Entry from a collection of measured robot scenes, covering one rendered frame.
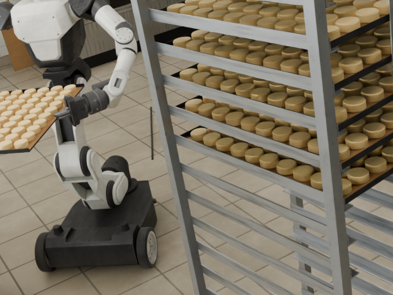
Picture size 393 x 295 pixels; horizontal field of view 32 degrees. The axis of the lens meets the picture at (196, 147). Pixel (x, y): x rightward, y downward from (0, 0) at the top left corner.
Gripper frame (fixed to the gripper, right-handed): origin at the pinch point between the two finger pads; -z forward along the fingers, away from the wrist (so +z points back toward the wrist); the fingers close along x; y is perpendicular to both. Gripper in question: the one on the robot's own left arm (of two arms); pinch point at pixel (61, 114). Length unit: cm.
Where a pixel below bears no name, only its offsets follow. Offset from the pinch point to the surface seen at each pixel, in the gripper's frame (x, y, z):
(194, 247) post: -22, 86, 0
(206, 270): -31, 88, 1
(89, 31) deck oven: -64, -332, 160
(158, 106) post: 25, 86, -2
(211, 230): -13, 95, 1
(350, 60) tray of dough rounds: 42, 140, 17
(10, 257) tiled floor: -100, -88, -19
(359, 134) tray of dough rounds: 24, 140, 18
